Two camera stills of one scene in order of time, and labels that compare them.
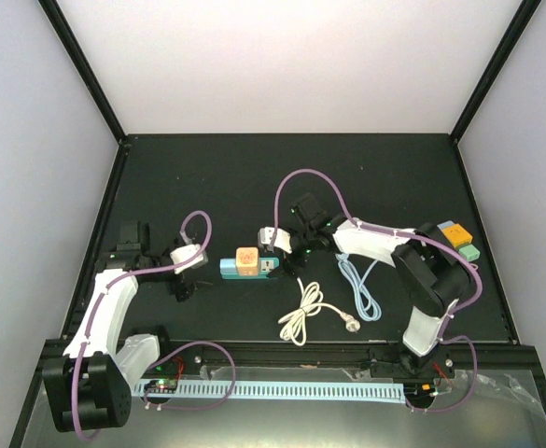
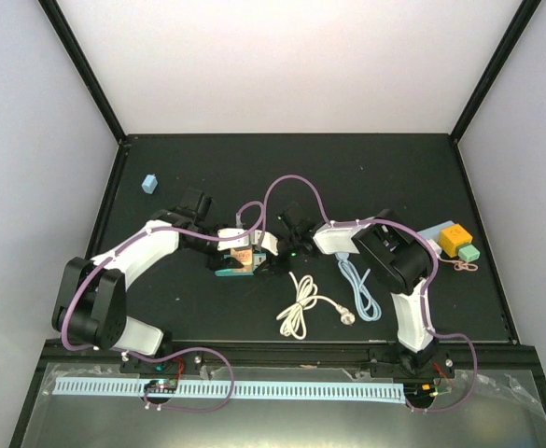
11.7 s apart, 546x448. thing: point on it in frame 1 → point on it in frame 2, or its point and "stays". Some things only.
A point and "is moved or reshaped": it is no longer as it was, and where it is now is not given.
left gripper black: (185, 292) → (217, 262)
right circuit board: (420, 393) stays
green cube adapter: (469, 252) stays
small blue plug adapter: (228, 265) is moved or reshaped
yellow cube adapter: (457, 235) stays
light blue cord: (368, 305) stays
